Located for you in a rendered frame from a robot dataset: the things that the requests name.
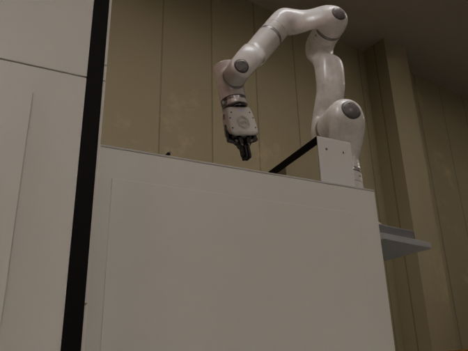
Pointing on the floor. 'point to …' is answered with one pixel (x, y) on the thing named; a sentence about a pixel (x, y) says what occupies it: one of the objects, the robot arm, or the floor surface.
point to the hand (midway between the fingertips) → (245, 153)
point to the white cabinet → (232, 261)
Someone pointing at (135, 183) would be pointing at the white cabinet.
